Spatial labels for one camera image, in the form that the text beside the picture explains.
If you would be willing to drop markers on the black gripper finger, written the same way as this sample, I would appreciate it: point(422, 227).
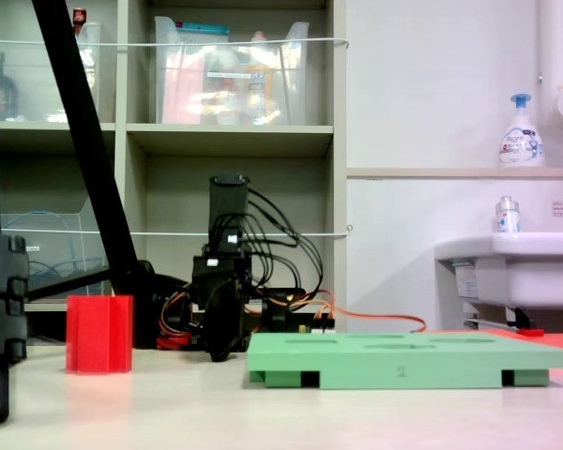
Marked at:
point(234, 309)
point(214, 328)

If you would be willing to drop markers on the red cross columnar block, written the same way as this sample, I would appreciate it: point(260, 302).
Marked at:
point(98, 335)

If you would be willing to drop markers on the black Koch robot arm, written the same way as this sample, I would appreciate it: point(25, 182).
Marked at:
point(227, 201)

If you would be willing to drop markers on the green shape hole board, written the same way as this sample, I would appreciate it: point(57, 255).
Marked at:
point(403, 361)

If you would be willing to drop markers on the beige shelf unit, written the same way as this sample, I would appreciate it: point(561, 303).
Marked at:
point(225, 136)

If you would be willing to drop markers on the black tripod brace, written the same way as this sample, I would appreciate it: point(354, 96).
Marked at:
point(70, 281)

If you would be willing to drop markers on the pink package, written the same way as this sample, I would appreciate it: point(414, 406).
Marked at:
point(180, 89)

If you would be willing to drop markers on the large clear plastic bin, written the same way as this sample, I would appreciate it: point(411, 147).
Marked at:
point(230, 84)

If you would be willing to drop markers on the orange labelled bottle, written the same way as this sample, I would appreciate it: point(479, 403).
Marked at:
point(259, 79)

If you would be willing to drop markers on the notched black tripod leg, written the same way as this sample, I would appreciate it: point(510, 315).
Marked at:
point(0, 300)

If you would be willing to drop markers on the dark glass bottle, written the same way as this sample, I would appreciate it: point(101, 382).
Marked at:
point(4, 94)

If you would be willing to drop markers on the brown capped bottle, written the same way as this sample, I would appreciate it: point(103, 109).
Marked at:
point(79, 19)

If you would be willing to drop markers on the small clear sanitizer bottle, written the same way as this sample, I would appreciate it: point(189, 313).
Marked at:
point(507, 218)

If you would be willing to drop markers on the white sink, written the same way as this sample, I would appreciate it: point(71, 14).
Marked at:
point(521, 272)

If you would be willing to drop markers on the white foam soap dispenser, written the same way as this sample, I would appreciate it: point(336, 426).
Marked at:
point(521, 140)

